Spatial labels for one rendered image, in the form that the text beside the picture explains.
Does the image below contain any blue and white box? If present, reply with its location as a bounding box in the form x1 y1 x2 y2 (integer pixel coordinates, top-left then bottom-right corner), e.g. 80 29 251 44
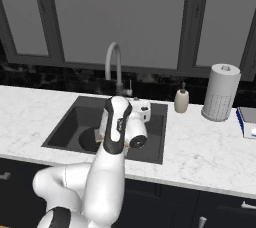
235 106 256 140

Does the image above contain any grey window frame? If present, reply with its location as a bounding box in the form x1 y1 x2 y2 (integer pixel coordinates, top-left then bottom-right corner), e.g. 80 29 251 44
0 0 256 82

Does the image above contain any grey curved tap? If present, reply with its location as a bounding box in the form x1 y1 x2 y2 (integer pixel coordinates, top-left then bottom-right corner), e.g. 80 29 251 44
104 41 134 97

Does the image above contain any black round pan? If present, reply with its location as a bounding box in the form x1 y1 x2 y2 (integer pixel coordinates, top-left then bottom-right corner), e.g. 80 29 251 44
78 127 102 154

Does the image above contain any tan sponge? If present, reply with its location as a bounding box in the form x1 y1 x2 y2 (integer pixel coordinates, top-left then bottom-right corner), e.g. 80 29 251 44
93 128 104 144

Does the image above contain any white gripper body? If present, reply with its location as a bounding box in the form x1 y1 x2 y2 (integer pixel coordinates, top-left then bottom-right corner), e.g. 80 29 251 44
123 143 132 157

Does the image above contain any dark cupboard run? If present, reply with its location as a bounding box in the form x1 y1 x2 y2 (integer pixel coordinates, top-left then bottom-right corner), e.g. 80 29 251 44
0 157 256 228

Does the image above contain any beige soap dispenser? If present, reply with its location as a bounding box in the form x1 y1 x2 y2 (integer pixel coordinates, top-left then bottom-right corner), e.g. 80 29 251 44
173 81 190 114

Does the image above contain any silver cupboard handle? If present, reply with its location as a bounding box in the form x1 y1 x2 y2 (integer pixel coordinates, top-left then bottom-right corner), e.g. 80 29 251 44
0 171 12 181
240 200 256 210
197 216 208 228

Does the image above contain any white paper towel roll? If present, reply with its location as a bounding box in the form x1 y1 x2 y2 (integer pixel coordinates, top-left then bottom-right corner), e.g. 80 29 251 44
200 63 242 123

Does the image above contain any black sink basin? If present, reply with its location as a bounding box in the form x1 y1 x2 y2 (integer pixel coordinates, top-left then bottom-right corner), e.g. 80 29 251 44
41 95 169 165

